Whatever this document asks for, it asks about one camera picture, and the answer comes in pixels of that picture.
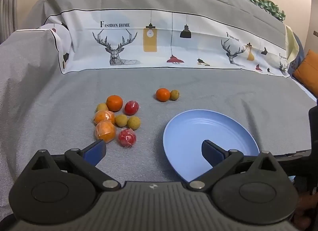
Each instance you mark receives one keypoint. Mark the cream cloth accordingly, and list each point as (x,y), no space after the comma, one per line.
(290,44)

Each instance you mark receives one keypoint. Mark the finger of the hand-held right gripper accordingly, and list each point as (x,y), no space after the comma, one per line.
(293,155)

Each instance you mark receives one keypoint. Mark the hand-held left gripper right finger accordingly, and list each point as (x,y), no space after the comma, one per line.
(211,152)

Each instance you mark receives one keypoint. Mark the orange cushion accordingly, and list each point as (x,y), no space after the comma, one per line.
(308,71)

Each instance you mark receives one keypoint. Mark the grey curtain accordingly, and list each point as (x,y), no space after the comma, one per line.
(8,2)

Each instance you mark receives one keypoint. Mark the plastic-wrapped orange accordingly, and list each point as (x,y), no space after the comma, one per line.
(105,131)
(104,117)

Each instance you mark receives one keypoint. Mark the plastic-wrapped red fruit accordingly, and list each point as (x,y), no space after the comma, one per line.
(127,138)
(131,107)

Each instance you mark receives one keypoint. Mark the bare orange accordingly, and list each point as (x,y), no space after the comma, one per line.
(114,103)
(162,94)

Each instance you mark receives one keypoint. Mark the person's right hand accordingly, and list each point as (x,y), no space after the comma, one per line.
(301,211)

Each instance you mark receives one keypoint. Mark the grey printed sofa cover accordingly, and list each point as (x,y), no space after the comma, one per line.
(198,89)

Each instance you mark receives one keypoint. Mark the yellow-green longan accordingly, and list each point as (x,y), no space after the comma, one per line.
(134,123)
(121,120)
(102,108)
(174,95)

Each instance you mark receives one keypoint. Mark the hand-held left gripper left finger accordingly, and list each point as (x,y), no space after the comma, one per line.
(95,152)

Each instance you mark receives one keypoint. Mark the blue plate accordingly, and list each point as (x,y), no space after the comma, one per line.
(198,134)

